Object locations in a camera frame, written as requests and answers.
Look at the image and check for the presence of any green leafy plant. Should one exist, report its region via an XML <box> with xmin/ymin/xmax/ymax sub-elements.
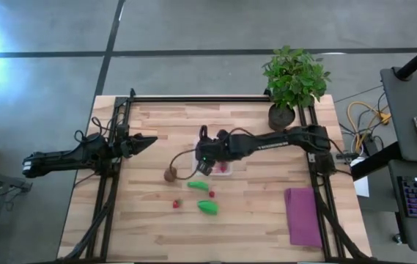
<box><xmin>262</xmin><ymin>45</ymin><xmax>332</xmax><ymax>111</ymax></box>

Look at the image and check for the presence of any grey side desk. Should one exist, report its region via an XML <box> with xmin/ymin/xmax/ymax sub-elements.
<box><xmin>380</xmin><ymin>67</ymin><xmax>417</xmax><ymax>164</ymax></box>

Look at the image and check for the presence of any brown toy kiwi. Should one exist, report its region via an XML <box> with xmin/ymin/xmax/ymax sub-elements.
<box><xmin>163</xmin><ymin>166</ymin><xmax>178</xmax><ymax>183</ymax></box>

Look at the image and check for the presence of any brown gripper cable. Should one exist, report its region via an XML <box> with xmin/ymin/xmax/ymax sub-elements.
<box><xmin>169</xmin><ymin>147</ymin><xmax>202</xmax><ymax>181</ymax></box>

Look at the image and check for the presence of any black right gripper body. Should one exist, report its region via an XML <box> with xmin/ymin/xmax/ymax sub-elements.
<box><xmin>196</xmin><ymin>126</ymin><xmax>233</xmax><ymax>164</ymax></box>

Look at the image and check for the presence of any yellow cable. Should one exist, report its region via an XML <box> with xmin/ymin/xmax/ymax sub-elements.
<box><xmin>346</xmin><ymin>101</ymin><xmax>392</xmax><ymax>147</ymax></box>

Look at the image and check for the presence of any purple cloth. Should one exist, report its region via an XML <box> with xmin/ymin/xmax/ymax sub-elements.
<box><xmin>284</xmin><ymin>187</ymin><xmax>323</xmax><ymax>249</ymax></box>

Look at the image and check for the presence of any white paper sheet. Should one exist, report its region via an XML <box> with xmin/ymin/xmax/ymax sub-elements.
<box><xmin>353</xmin><ymin>157</ymin><xmax>370</xmax><ymax>198</ymax></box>

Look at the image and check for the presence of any black plant pot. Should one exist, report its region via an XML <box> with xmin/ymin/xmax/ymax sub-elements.
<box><xmin>267</xmin><ymin>103</ymin><xmax>297</xmax><ymax>132</ymax></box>

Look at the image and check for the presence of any clear plastic tupperware container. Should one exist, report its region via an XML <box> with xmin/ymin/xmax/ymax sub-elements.
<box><xmin>192</xmin><ymin>137</ymin><xmax>233</xmax><ymax>177</ymax></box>

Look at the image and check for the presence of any green halved toy vegetable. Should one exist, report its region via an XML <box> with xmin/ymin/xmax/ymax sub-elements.
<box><xmin>196</xmin><ymin>199</ymin><xmax>219</xmax><ymax>216</ymax></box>

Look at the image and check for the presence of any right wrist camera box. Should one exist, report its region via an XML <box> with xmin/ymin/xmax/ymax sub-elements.
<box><xmin>196</xmin><ymin>160</ymin><xmax>213</xmax><ymax>176</ymax></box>

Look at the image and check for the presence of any black aluminium table frame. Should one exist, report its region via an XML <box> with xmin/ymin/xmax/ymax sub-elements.
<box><xmin>61</xmin><ymin>87</ymin><xmax>374</xmax><ymax>263</ymax></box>

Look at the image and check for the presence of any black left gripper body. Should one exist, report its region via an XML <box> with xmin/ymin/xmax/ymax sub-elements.
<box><xmin>114</xmin><ymin>135</ymin><xmax>136</xmax><ymax>159</ymax></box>

